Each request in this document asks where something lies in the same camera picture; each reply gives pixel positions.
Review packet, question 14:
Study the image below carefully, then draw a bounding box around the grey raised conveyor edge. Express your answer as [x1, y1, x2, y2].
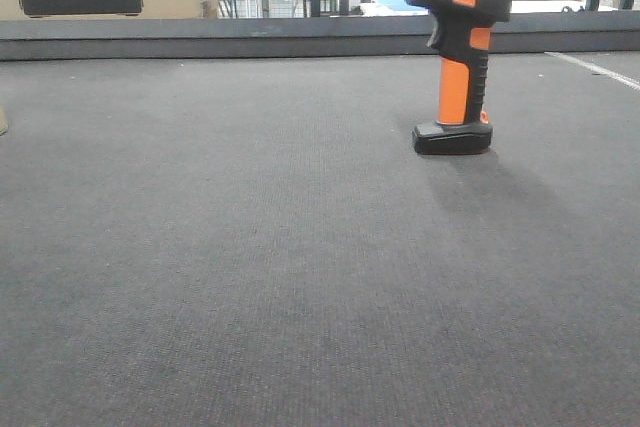
[1, 11, 639, 61]

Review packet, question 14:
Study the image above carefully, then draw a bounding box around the blue tray in background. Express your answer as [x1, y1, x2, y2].
[373, 0, 428, 15]

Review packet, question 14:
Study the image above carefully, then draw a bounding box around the orange black barcode scanner gun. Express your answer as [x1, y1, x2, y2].
[406, 0, 512, 155]

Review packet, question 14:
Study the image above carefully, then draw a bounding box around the small brown cardboard package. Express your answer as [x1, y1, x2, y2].
[0, 107, 9, 135]

